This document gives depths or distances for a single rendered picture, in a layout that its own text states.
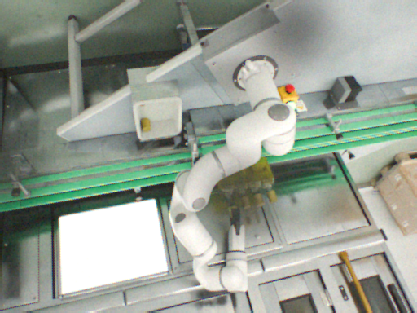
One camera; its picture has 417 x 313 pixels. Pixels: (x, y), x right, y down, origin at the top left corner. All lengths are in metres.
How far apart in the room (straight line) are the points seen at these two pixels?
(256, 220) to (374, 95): 0.78
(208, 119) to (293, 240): 0.64
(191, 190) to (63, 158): 0.68
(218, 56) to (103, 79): 1.01
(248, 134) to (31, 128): 1.24
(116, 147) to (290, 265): 0.86
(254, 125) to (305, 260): 0.77
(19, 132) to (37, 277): 0.72
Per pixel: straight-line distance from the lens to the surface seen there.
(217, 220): 1.47
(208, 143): 1.34
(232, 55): 1.10
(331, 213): 1.66
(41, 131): 1.83
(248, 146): 0.88
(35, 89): 2.03
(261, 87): 1.07
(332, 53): 1.46
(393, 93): 1.78
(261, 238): 1.47
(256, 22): 1.11
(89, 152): 1.44
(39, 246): 1.55
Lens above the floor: 1.62
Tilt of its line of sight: 29 degrees down
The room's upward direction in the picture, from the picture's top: 164 degrees clockwise
